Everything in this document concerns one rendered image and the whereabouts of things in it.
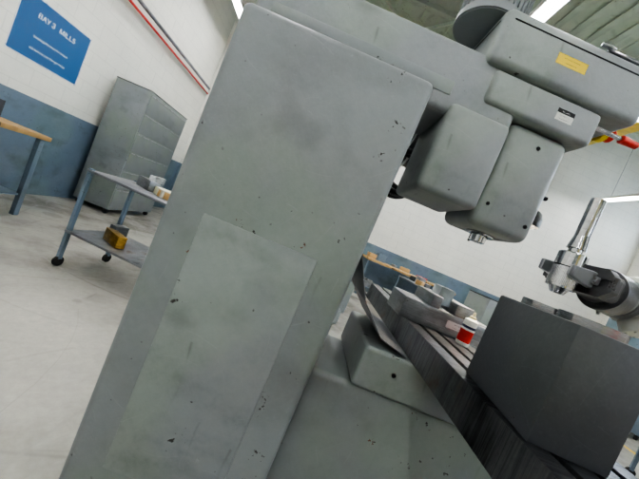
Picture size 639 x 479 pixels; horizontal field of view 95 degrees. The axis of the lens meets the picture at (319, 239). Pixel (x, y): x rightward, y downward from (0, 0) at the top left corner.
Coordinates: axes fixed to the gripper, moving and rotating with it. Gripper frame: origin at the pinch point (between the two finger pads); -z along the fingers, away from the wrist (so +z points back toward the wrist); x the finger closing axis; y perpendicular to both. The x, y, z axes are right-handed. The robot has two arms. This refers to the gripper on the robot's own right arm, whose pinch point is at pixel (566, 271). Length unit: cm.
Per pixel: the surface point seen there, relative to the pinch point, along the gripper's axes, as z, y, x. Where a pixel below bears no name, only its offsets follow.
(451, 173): -10.3, -17.7, -31.5
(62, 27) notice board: -322, -90, -410
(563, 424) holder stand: -8.4, 22.9, 13.9
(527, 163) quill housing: 9.7, -29.4, -28.3
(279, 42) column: -66, -26, -35
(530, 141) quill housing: 7.8, -35.7, -28.8
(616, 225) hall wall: 829, -282, -493
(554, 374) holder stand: -11.5, 16.9, 12.2
